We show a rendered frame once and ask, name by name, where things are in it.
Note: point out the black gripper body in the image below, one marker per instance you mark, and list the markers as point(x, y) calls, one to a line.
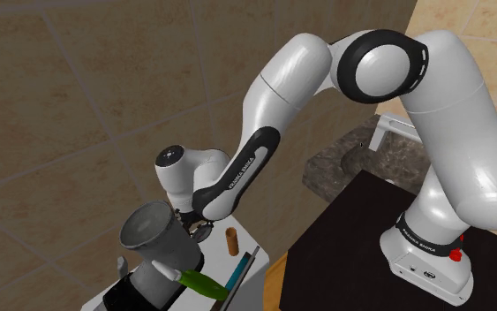
point(200, 230)

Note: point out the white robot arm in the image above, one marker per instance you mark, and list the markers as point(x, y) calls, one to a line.
point(450, 129)

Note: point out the brown cylinder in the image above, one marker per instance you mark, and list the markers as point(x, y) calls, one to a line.
point(232, 242)

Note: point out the white table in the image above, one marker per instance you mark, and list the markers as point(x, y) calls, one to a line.
point(218, 265)

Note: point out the thin slab with blue edge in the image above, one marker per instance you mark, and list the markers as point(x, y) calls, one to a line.
point(240, 271)

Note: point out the small grey upright piece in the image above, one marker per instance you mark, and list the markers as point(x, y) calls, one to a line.
point(122, 267)

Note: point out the black flat base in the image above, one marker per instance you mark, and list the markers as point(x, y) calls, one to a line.
point(119, 297)

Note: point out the black robot stand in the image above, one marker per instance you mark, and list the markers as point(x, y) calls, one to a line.
point(338, 258)

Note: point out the dark marble counter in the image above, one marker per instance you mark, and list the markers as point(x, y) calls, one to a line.
point(330, 168)

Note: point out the white bar fixture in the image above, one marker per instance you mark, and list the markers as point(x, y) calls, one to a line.
point(396, 125)

